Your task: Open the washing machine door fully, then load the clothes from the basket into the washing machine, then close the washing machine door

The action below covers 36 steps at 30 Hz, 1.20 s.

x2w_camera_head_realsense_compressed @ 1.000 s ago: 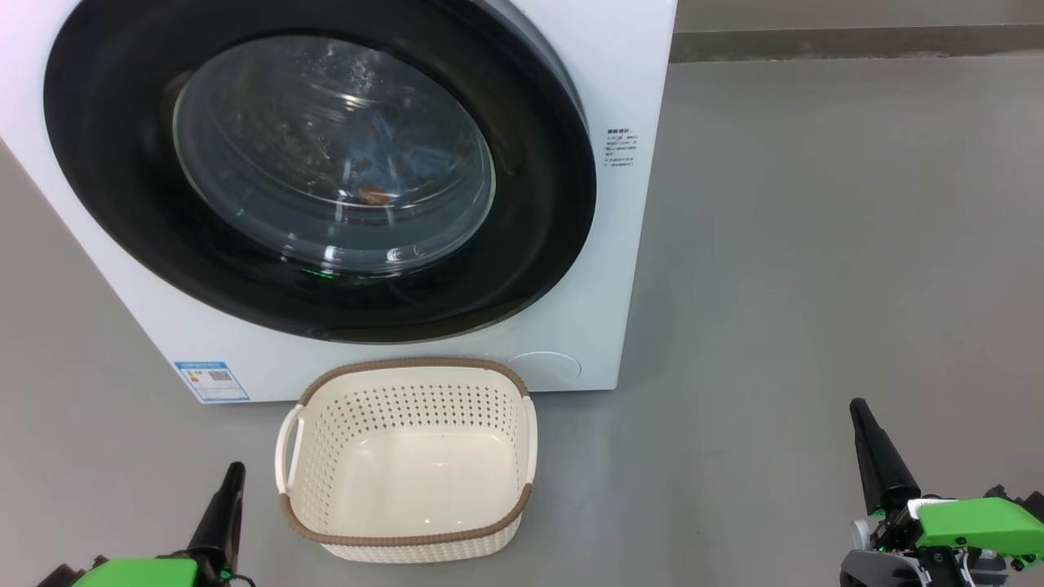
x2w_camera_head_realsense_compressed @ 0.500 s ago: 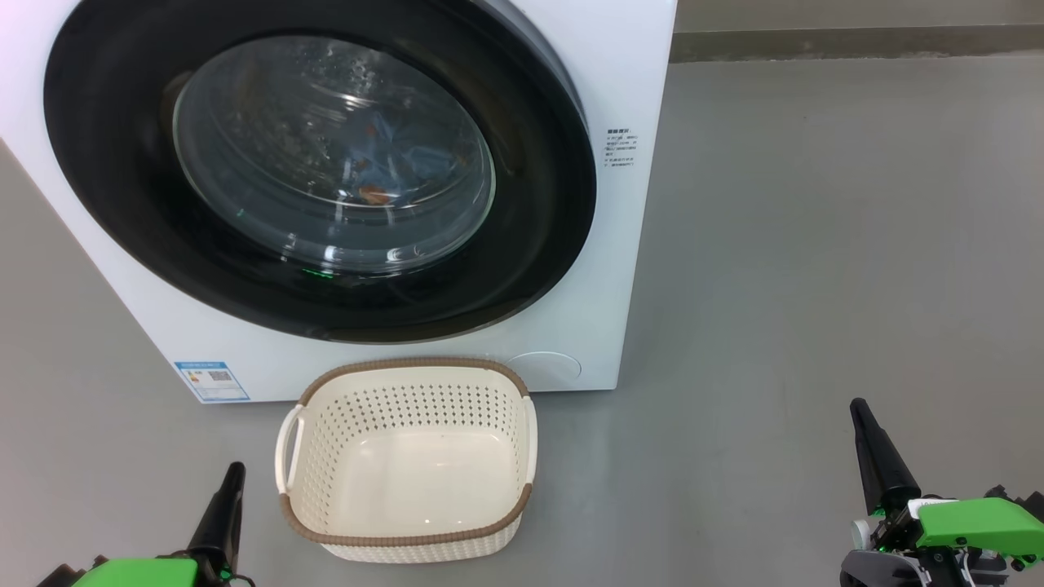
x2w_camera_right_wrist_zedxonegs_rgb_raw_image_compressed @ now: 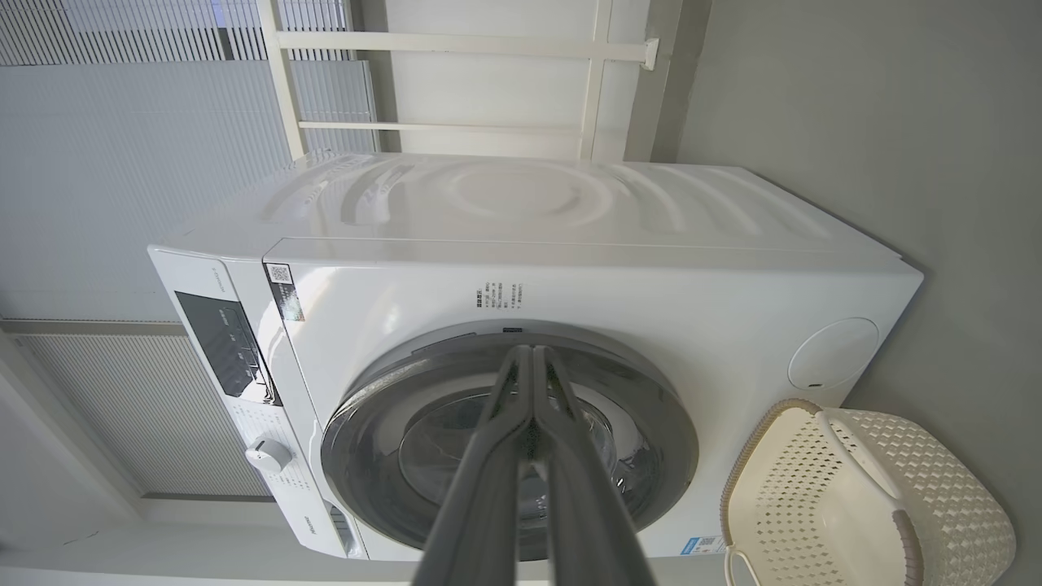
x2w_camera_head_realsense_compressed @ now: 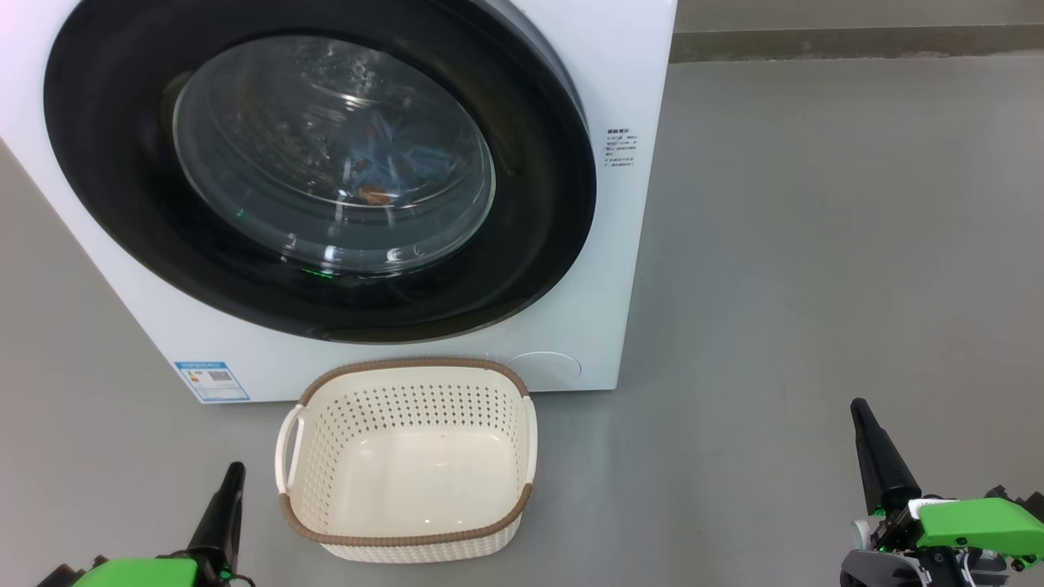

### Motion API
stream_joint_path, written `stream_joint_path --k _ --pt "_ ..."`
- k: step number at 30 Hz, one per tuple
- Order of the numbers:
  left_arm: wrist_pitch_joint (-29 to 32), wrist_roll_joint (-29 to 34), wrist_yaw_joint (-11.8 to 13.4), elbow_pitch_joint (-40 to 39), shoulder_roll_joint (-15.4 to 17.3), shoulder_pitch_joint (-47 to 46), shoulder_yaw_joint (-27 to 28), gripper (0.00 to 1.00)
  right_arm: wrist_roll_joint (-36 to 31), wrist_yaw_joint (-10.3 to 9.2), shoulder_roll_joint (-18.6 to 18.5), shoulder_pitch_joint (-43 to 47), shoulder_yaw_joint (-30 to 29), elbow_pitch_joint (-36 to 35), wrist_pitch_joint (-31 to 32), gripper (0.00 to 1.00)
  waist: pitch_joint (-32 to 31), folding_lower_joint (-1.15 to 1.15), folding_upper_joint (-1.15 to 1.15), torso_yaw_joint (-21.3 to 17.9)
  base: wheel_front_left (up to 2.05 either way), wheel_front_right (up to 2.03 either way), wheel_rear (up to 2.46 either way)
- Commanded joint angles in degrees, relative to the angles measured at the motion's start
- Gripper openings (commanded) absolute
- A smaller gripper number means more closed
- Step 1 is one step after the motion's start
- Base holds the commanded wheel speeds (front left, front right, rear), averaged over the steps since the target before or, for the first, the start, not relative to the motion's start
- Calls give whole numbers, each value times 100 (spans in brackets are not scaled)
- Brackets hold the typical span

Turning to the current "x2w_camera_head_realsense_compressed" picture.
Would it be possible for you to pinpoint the blue printed garment cream lining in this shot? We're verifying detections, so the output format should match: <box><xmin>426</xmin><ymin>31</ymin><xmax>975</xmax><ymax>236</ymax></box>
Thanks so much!
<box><xmin>343</xmin><ymin>114</ymin><xmax>409</xmax><ymax>205</ymax></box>

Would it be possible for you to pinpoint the blue energy label sticker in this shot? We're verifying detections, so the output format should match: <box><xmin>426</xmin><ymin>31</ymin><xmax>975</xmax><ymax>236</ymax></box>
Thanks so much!
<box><xmin>174</xmin><ymin>361</ymin><xmax>250</xmax><ymax>403</ymax></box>

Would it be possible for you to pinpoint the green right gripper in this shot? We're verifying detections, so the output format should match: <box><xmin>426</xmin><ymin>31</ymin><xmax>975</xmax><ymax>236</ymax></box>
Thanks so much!
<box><xmin>840</xmin><ymin>398</ymin><xmax>1044</xmax><ymax>587</ymax></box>

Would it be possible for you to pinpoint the steel washer drum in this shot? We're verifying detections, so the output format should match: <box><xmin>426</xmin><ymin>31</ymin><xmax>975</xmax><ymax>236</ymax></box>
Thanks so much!
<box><xmin>173</xmin><ymin>35</ymin><xmax>497</xmax><ymax>276</ymax></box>

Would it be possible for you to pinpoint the white front-load washing machine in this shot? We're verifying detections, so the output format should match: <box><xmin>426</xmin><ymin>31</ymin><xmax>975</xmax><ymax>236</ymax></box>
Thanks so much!
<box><xmin>0</xmin><ymin>0</ymin><xmax>678</xmax><ymax>404</ymax></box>

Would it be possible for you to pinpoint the black printed text label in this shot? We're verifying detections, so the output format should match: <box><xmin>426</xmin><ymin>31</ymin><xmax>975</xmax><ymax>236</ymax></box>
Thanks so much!
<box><xmin>604</xmin><ymin>127</ymin><xmax>639</xmax><ymax>168</ymax></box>

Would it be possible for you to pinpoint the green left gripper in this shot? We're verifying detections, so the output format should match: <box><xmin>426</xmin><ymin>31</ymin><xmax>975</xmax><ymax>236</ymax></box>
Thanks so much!
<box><xmin>35</xmin><ymin>462</ymin><xmax>246</xmax><ymax>587</ymax></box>

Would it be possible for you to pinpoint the cream perforated laundry basket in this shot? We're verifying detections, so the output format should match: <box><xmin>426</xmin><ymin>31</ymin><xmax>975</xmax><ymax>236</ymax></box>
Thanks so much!
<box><xmin>275</xmin><ymin>356</ymin><xmax>538</xmax><ymax>564</ymax></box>

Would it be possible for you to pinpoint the round white filter cover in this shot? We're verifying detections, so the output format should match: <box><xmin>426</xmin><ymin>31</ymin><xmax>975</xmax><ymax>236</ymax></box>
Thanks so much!
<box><xmin>502</xmin><ymin>351</ymin><xmax>583</xmax><ymax>384</ymax></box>

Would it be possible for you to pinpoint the dark washing machine door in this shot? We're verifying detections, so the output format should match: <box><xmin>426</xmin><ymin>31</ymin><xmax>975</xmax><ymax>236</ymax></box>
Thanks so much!
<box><xmin>43</xmin><ymin>0</ymin><xmax>598</xmax><ymax>344</ymax></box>

